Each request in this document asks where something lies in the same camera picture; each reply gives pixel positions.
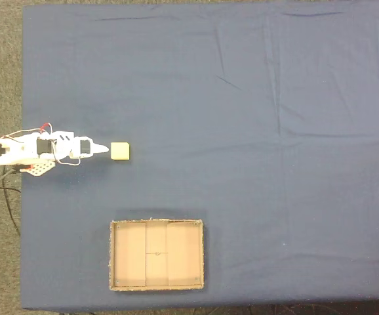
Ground blue table cloth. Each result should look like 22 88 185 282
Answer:
20 2 379 311

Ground black power cable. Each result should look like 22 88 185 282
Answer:
0 165 24 238

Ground red and white wires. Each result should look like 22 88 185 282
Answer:
0 122 54 140

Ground yellow block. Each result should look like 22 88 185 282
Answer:
110 142 131 161

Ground open cardboard box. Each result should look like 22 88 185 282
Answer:
109 218 206 292

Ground white perforated mounting plate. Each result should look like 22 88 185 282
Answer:
20 159 56 177

